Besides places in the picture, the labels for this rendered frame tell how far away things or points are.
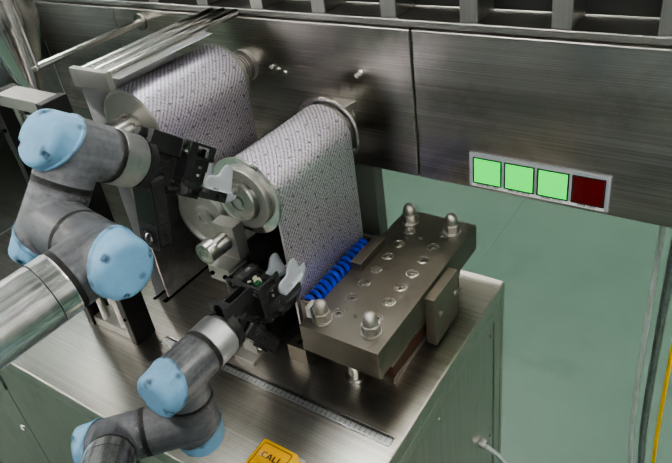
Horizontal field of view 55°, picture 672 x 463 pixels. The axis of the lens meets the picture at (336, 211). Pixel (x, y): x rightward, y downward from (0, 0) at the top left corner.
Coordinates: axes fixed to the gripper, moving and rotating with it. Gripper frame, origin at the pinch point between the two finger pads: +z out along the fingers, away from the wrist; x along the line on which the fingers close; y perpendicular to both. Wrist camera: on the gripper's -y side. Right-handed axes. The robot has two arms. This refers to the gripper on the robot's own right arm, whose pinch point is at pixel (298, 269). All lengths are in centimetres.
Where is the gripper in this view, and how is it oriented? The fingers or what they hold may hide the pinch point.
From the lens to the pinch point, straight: 118.4
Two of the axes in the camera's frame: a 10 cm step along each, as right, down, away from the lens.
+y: -1.3, -8.3, -5.4
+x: -8.3, -2.1, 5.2
